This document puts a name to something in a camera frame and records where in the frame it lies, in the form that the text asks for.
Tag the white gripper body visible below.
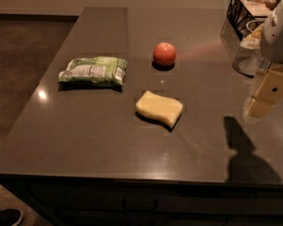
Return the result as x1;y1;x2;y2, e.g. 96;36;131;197
260;0;283;64

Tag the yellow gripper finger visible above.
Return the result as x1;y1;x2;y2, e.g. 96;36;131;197
245;64;283;119

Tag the yellow sponge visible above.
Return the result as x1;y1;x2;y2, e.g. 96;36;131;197
135;90;183;128

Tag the clear glass jar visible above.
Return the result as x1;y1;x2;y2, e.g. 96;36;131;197
221;19;271;77

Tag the green chip bag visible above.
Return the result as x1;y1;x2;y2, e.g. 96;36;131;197
58;56;127;87

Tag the black sneaker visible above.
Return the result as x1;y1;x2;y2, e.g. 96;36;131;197
0;209;24;226

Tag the black wire basket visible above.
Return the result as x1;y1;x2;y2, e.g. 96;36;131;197
226;0;276;40

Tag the dark drawer handle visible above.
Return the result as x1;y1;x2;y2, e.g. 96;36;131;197
124;197;157;212

